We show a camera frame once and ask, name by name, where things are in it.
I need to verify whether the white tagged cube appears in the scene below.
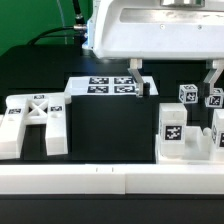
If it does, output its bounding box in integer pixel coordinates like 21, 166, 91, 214
179, 84, 198, 104
205, 88, 224, 108

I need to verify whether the white flat tag plate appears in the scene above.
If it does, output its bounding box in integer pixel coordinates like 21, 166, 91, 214
63, 76, 159, 97

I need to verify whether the white tagged cube left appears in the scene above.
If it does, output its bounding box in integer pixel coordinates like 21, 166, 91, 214
179, 84, 198, 104

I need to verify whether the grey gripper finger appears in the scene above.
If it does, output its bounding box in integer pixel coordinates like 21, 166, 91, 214
201, 59, 224, 97

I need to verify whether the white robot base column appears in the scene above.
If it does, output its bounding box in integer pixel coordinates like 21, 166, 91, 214
82, 19, 95, 53

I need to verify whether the white tagged cube right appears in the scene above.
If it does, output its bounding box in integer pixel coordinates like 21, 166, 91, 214
205, 88, 224, 108

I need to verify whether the black cable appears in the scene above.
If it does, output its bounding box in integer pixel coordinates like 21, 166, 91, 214
26, 0, 88, 46

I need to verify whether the white front rail bar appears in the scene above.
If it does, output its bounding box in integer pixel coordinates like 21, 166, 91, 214
0, 165, 224, 194

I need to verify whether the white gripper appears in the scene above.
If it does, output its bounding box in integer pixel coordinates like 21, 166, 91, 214
92, 0, 224, 97

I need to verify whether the white chair back frame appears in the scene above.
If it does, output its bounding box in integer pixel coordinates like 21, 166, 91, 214
0, 92, 72, 160

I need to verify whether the white chair seat part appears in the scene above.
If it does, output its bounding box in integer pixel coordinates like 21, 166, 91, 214
155, 126, 224, 165

